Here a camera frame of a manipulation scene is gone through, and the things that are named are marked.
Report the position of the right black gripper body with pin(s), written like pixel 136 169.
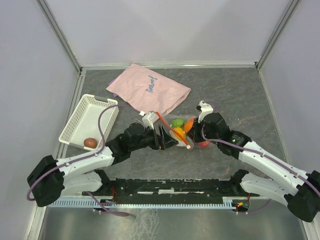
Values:
pixel 197 133

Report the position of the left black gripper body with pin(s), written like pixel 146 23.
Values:
pixel 154 142

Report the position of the orange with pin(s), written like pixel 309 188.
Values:
pixel 188 125

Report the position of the red apple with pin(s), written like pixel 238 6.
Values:
pixel 204 144

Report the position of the yellow lemon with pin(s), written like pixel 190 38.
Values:
pixel 179 133

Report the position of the clear zip top bag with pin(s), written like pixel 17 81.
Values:
pixel 166 120

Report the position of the green apple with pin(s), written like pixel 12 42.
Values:
pixel 177 123

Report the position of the white perforated plastic basket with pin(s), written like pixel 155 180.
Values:
pixel 85 120

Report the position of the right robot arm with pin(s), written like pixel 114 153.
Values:
pixel 295 188

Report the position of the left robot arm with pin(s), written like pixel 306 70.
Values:
pixel 50 176

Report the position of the pink cloth with lettering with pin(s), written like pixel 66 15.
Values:
pixel 146 90

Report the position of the brown egg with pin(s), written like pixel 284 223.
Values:
pixel 90 143

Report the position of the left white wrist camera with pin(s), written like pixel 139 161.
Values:
pixel 148 119

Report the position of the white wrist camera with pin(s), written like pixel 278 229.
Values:
pixel 148 119
pixel 204 109

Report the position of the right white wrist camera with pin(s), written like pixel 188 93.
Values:
pixel 204 109

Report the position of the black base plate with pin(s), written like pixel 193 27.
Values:
pixel 171 191

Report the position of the light blue cable duct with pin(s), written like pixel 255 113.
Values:
pixel 88 202

